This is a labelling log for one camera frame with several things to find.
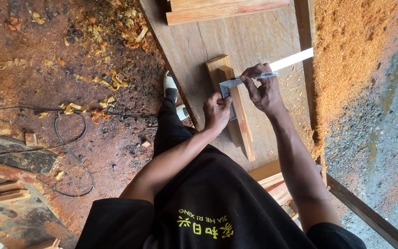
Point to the black printed shirt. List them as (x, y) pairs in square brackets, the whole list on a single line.
[(212, 207)]

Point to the pile of wooden offcuts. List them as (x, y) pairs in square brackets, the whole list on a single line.
[(2, 204)]

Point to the clear blue pen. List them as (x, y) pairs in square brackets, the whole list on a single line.
[(266, 74)]

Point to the yellow wood shaving strip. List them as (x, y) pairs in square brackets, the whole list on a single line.
[(114, 81)]

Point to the black trousers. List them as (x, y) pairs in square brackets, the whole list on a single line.
[(171, 128)]

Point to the white and black shoe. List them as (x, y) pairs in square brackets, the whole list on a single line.
[(182, 112), (169, 84)]

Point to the pile of curled wood shavings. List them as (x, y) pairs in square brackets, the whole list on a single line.
[(130, 24)]

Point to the dark weathered board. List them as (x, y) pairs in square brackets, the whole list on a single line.
[(21, 155)]

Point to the wooden boards under bench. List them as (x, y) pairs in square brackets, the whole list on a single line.
[(275, 186)]

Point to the reddish wooden plank stack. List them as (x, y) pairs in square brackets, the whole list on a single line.
[(219, 9)]

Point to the person's left hand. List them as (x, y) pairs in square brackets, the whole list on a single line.
[(215, 116)]

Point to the long dark wooden beam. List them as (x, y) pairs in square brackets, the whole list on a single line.
[(368, 211)]

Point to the person's right hand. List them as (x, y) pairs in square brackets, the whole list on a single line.
[(266, 93)]

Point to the narrow wooden batten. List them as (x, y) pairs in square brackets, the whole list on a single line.
[(244, 135)]

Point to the metal try square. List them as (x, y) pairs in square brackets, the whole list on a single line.
[(230, 84)]

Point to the heap of orange sawdust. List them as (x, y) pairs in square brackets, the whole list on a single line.
[(344, 52)]

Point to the small wooden offcut block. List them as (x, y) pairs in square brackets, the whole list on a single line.
[(30, 139)]

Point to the wide wooden block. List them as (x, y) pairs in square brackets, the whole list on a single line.
[(213, 69)]

